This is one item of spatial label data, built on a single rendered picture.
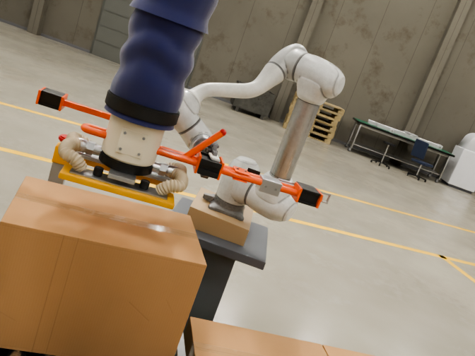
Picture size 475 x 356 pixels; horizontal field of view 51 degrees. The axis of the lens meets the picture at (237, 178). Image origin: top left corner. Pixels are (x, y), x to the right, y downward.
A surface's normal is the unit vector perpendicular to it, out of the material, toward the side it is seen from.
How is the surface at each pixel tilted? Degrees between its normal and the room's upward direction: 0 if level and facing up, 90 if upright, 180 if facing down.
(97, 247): 90
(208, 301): 90
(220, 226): 90
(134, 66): 76
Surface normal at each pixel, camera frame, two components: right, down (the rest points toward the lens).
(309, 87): -0.55, 0.29
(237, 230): -0.08, 0.22
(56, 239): 0.22, 0.32
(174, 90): 0.88, 0.12
